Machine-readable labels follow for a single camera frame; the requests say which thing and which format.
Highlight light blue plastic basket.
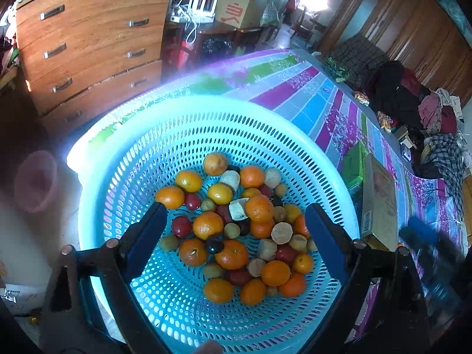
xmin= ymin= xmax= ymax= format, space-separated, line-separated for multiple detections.
xmin=67 ymin=95 xmax=361 ymax=354

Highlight white router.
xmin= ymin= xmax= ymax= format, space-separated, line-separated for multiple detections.
xmin=189 ymin=0 xmax=218 ymax=23

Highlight patterned plastic bag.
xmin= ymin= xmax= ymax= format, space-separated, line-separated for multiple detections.
xmin=260 ymin=0 xmax=284 ymax=28

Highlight pink plastic basin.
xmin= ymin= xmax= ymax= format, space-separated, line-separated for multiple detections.
xmin=15 ymin=150 xmax=58 ymax=212

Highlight dark wooden desk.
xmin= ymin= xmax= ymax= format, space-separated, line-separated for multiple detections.
xmin=162 ymin=18 xmax=273 ymax=67

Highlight green flat box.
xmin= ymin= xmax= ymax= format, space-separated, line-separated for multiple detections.
xmin=341 ymin=142 xmax=369 ymax=196

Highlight person's left hand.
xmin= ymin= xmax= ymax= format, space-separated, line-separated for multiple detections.
xmin=192 ymin=340 xmax=224 ymax=354

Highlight wooden wardrobe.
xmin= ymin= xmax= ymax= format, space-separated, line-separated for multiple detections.
xmin=321 ymin=0 xmax=472 ymax=104

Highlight heap of small oranges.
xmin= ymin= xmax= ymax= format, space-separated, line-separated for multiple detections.
xmin=155 ymin=152 xmax=314 ymax=306

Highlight floral striped bedsheet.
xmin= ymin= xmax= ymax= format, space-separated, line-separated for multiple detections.
xmin=66 ymin=48 xmax=470 ymax=343

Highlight white printed bag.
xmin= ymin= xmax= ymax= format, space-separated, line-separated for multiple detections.
xmin=0 ymin=284 xmax=41 ymax=316

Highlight white cable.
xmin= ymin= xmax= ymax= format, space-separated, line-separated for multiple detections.
xmin=173 ymin=0 xmax=200 ymax=47

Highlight wooden dining chair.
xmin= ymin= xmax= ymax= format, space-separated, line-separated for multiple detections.
xmin=295 ymin=7 xmax=325 ymax=39

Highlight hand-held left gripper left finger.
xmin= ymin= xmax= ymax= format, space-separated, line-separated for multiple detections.
xmin=39 ymin=202 xmax=168 ymax=354

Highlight black bag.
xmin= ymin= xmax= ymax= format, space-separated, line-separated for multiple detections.
xmin=201 ymin=37 xmax=237 ymax=58

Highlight small white box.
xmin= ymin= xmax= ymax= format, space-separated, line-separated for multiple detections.
xmin=396 ymin=125 xmax=419 ymax=152

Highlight plaid covered chair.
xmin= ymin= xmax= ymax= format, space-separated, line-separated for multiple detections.
xmin=324 ymin=35 xmax=388 ymax=87

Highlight pile of dark clothes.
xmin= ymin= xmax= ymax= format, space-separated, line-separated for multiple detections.
xmin=367 ymin=61 xmax=430 ymax=130

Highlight red cloth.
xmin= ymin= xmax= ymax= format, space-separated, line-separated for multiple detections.
xmin=400 ymin=68 xmax=425 ymax=96

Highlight wooden chest of drawers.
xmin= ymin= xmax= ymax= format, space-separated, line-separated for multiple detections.
xmin=15 ymin=0 xmax=177 ymax=128

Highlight pink cloth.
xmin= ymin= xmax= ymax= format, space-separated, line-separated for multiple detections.
xmin=417 ymin=94 xmax=445 ymax=135

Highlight white cloth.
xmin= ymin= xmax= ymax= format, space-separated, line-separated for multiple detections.
xmin=437 ymin=88 xmax=461 ymax=119

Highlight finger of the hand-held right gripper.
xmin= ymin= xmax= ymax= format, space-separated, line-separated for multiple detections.
xmin=400 ymin=216 xmax=466 ymax=270

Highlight plaid shirt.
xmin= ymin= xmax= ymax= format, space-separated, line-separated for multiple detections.
xmin=417 ymin=133 xmax=467 ymax=207

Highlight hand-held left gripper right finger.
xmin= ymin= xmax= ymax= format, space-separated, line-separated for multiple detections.
xmin=305 ymin=203 xmax=432 ymax=354

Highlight white power strip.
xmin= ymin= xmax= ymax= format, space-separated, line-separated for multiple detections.
xmin=169 ymin=7 xmax=192 ymax=23

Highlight gold flat box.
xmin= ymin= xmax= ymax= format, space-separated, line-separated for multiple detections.
xmin=361 ymin=154 xmax=399 ymax=251

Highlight green snack packets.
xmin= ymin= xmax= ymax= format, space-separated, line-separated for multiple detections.
xmin=324 ymin=55 xmax=351 ymax=82

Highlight cardboard box with red print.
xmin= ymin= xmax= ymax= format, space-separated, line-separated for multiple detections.
xmin=214 ymin=0 xmax=268 ymax=28

